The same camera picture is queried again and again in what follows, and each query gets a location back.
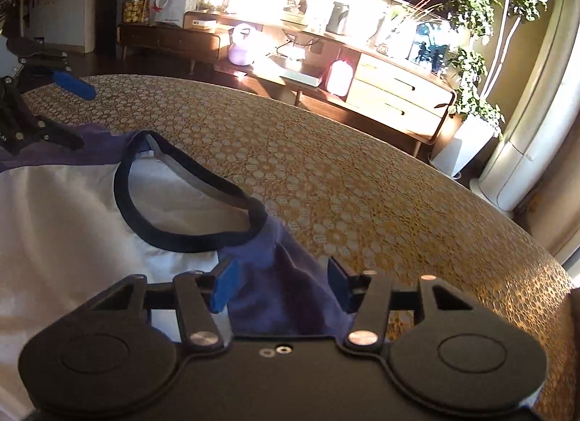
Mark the white wall cabinets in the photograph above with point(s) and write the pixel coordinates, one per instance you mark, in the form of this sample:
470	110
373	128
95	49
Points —
63	9

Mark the white shopping bag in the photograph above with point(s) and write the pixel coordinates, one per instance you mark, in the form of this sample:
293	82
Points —
172	4

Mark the yellow floral lace tablecloth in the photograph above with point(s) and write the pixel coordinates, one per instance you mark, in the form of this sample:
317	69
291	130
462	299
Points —
362	185

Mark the red and white bag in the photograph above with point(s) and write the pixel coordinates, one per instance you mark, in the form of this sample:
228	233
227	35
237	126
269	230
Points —
340	79

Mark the light wooden media console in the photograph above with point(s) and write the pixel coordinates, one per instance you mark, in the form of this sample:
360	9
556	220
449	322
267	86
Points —
398	99

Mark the flat grey set-top box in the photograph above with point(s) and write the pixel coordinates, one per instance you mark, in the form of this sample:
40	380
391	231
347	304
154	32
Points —
301	79

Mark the white planter pot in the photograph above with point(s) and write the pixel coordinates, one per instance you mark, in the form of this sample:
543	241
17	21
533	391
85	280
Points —
462	144

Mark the clear cookie jar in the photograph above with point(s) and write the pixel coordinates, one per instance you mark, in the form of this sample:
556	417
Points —
136	9

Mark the white flat box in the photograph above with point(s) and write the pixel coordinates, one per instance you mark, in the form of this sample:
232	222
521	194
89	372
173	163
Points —
201	22

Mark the photo frame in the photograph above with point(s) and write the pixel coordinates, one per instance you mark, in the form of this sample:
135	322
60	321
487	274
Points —
294	2

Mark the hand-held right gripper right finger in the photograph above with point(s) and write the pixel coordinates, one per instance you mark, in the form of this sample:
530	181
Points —
339	283

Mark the dark wooden sideboard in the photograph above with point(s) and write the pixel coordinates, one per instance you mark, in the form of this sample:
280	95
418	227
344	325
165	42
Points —
181	43

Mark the grey electric kettle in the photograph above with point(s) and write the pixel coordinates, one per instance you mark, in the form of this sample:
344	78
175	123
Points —
337	18

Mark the black refrigerator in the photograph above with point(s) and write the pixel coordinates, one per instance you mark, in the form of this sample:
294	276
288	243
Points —
111	13

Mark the white purple raglan shirt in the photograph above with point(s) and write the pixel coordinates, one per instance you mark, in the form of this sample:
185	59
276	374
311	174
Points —
90	231

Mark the white standing air conditioner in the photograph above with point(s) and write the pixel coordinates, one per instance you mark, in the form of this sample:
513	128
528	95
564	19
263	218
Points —
534	122

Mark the small glass tank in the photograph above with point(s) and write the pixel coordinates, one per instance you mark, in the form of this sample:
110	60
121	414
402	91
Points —
428	47

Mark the potted green tree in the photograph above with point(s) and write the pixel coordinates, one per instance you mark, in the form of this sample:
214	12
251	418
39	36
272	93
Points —
475	9

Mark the purple jug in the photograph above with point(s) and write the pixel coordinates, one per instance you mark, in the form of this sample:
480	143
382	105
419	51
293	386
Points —
242	52

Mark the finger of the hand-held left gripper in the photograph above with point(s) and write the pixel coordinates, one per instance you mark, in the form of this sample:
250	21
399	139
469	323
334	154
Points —
63	138
75	86

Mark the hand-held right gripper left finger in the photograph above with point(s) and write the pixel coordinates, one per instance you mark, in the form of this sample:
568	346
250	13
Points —
226	287

